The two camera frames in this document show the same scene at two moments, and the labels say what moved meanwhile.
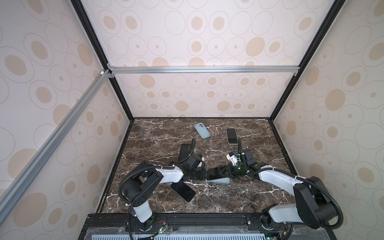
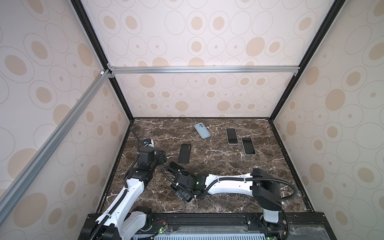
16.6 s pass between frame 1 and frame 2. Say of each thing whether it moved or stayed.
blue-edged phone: moved
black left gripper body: moved
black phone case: stayed
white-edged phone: stayed
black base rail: stayed
